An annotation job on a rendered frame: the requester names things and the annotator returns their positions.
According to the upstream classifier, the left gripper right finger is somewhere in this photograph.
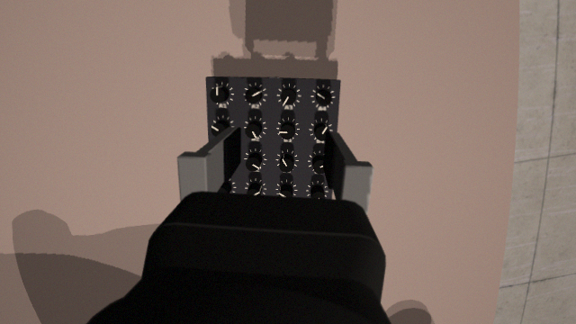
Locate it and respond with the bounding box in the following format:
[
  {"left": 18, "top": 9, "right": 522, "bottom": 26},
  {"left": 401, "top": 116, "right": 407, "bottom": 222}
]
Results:
[{"left": 323, "top": 132, "right": 374, "bottom": 215}]

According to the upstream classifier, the black knob panel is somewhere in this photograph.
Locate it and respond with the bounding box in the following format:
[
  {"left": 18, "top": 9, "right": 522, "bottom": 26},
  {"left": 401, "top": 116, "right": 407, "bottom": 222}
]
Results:
[{"left": 206, "top": 76, "right": 341, "bottom": 199}]

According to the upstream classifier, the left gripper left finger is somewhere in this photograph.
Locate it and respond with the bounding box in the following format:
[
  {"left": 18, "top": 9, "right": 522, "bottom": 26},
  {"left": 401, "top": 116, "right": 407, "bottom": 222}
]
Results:
[{"left": 177, "top": 127, "right": 241, "bottom": 202}]

